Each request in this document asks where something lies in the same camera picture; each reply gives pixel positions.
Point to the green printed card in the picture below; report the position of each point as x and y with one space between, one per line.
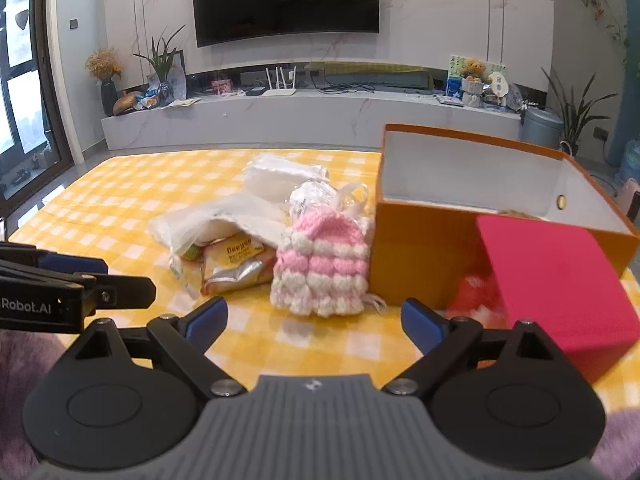
495 67

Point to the blue snack bags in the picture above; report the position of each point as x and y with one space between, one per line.
149 100

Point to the black wall television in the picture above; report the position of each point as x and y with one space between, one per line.
285 0

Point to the brown round ornament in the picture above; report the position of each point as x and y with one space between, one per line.
126 103

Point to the white round hand fan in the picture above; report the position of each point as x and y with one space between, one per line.
497 85

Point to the yellow checked mat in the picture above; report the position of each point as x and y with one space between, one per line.
110 210

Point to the orange cardboard box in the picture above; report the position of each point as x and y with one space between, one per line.
420 250

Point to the grey-blue trash can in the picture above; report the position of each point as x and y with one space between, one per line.
540 127

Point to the green potted plant in glass vase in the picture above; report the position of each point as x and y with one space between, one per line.
162 67

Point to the white marble television console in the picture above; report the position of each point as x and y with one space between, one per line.
300 120

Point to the brown teddy bear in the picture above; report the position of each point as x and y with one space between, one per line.
473 70

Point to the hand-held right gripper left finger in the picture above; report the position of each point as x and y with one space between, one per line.
207 321

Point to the small black box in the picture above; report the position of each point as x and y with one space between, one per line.
256 91

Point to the black-framed glass sliding door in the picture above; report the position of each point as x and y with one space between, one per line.
42 85

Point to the dark vase with dried flowers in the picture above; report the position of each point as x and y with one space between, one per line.
107 95

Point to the white wrapped bouquet base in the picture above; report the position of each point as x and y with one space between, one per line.
472 94

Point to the pink box lid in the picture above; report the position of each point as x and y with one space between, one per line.
555 280

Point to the yellow and silver snack packet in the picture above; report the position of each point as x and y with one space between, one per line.
235 265

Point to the tall green floor plant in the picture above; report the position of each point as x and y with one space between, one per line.
575 115

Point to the blue water bottle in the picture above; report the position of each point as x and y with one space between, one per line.
631 162

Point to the white router with antennas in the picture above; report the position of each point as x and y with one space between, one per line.
279 91

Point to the pale yellow paper sheet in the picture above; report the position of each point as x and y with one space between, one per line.
181 103

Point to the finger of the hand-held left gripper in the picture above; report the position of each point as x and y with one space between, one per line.
125 292
70 264

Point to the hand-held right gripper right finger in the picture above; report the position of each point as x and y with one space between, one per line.
417 325

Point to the blue tissue pack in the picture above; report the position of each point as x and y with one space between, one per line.
454 87

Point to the pink and white knitted hat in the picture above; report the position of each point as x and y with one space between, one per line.
320 265

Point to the small pink box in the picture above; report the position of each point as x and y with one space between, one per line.
221 86

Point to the purple fluffy cloth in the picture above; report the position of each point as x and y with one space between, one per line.
25 385

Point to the white folded plastic-wrapped pack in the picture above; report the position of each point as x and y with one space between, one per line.
280 172

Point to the dark picture frame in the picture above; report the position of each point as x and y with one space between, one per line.
177 77

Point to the white plastic bag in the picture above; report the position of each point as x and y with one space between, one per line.
220 215

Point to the dark wall socket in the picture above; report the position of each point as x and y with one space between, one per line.
600 133

